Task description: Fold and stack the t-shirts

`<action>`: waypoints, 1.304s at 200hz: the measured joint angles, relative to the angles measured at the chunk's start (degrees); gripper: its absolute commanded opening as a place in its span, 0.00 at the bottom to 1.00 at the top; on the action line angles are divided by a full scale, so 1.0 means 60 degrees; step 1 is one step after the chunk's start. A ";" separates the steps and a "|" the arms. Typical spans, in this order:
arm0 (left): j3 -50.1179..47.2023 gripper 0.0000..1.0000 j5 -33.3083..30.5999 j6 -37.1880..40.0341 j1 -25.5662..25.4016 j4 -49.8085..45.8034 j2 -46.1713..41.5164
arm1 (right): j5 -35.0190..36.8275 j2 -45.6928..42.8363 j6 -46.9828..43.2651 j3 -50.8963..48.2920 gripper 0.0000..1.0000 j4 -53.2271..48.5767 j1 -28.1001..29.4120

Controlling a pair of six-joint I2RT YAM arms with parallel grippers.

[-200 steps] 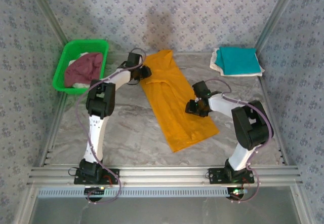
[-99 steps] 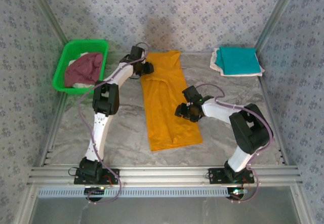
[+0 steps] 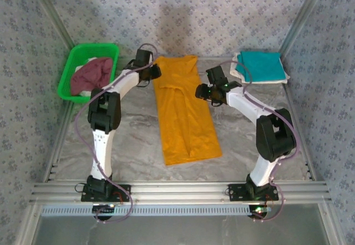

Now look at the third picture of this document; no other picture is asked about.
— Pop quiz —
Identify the green plastic basket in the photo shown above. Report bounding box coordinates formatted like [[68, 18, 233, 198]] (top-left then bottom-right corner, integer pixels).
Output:
[[57, 43, 120, 103]]

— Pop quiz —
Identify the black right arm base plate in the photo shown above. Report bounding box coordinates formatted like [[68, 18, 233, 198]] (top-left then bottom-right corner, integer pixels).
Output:
[[227, 183, 280, 202]]

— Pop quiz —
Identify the white folded t-shirt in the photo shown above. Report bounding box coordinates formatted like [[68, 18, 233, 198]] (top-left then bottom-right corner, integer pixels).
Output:
[[229, 52, 290, 85]]

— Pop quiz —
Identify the grey slotted cable duct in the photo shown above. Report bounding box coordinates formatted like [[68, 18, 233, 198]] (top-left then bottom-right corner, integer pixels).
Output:
[[40, 203, 278, 217]]

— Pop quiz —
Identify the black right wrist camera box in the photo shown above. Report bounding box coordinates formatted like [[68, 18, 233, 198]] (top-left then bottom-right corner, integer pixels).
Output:
[[205, 66, 228, 86]]

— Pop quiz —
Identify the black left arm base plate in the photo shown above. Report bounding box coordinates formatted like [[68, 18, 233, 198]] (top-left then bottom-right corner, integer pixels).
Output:
[[80, 183, 131, 203]]

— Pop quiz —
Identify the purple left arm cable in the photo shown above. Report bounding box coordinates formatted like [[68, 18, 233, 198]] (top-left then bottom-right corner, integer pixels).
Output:
[[75, 43, 156, 225]]

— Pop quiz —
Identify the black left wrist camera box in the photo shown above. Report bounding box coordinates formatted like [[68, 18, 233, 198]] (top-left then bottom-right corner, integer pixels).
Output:
[[135, 49, 154, 66]]

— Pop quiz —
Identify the aluminium frame post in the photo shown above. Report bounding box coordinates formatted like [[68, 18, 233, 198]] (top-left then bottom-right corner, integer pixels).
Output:
[[15, 203, 43, 245], [278, 0, 332, 53], [318, 202, 343, 245]]

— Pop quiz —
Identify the yellow t-shirt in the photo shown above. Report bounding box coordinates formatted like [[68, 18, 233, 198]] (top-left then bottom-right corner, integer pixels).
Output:
[[153, 55, 224, 166]]

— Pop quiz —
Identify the maroon crumpled t-shirt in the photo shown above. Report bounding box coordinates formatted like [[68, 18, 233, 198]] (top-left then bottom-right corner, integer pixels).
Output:
[[70, 57, 114, 97]]

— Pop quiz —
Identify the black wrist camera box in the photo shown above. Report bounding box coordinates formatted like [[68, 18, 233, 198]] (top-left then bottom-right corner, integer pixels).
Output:
[[205, 66, 228, 86], [135, 49, 154, 66]]

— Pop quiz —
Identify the teal folded t-shirt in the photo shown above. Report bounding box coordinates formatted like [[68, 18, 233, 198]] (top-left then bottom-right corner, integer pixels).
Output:
[[235, 50, 287, 83]]

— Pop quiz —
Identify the aluminium frame rail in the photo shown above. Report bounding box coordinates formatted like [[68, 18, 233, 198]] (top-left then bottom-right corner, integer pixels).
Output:
[[281, 85, 317, 182], [41, 100, 77, 183]]

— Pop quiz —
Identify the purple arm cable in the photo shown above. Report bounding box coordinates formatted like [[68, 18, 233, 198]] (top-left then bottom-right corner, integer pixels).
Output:
[[75, 43, 156, 225], [235, 60, 301, 224]]

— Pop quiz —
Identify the wide aluminium mounting rail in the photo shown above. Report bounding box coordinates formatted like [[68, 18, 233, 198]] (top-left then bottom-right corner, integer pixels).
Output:
[[30, 181, 332, 204]]

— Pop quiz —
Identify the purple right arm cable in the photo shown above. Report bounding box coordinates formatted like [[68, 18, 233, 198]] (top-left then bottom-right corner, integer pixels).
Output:
[[235, 60, 301, 224]]

